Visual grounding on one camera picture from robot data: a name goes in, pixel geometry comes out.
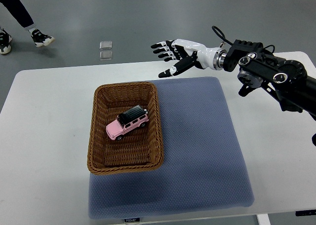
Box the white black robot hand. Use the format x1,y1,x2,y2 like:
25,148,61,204
151,39,222,78

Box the pink toy car black roof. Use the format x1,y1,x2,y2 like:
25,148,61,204
106,105,149,141

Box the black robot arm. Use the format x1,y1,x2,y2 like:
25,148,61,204
151,26,316,118

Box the brown wicker basket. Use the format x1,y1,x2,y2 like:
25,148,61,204
87,82,164,175

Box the upper metal floor plate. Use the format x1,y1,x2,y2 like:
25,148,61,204
99,41,113,50

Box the blue-grey padded mat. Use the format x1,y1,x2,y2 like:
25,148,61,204
89,77,254,219

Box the person in dark jeans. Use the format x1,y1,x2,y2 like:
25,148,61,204
0,0,55,55

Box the black table control panel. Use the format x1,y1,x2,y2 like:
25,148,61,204
295,209,316,217

